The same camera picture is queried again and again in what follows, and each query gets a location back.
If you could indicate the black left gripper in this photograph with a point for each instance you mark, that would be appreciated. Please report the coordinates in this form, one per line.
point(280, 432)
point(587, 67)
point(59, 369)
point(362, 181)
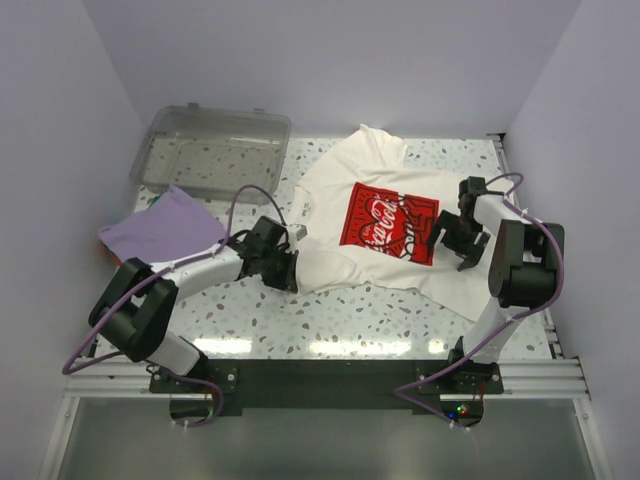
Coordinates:
point(288, 271)

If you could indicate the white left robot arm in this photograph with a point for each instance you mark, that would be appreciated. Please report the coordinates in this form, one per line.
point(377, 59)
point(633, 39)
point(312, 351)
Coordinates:
point(133, 313)

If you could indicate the aluminium rail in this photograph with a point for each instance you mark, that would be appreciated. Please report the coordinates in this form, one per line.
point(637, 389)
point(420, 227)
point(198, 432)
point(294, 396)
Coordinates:
point(556, 379)
point(515, 200)

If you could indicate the folded orange and teal clothes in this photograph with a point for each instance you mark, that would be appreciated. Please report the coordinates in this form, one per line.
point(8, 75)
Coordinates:
point(111, 255)

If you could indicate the white Coca-Cola t-shirt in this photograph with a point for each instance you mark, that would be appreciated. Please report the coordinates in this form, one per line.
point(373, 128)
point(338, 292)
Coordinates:
point(367, 219)

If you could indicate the aluminium right side rail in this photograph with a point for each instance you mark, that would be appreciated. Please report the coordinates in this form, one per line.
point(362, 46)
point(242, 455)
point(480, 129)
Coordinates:
point(515, 200)

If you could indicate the folded purple t-shirt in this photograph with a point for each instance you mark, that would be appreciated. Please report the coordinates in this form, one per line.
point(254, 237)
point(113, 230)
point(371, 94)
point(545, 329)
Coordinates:
point(176, 225)

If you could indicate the aluminium front rail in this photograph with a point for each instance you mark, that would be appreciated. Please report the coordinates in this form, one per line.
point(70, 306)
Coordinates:
point(556, 379)

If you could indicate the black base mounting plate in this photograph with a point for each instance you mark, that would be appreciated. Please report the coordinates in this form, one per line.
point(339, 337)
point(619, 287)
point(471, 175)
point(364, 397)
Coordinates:
point(232, 387)

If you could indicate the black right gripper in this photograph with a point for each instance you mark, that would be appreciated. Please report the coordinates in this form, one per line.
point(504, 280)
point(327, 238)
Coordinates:
point(460, 238)

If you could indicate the clear plastic storage bin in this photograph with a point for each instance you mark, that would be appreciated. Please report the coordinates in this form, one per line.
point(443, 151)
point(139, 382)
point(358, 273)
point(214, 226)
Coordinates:
point(210, 153)

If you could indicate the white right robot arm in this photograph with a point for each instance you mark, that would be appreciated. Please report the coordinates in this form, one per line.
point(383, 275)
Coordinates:
point(471, 190)

